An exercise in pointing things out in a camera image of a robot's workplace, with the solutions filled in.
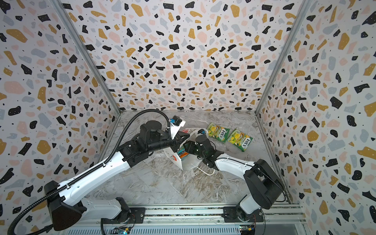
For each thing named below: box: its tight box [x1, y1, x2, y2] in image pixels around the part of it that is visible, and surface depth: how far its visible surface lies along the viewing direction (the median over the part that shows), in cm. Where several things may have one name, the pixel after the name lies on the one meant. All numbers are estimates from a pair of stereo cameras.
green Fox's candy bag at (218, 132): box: [207, 122, 231, 143], surface depth 108 cm
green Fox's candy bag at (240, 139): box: [227, 128, 254, 152], surface depth 105 cm
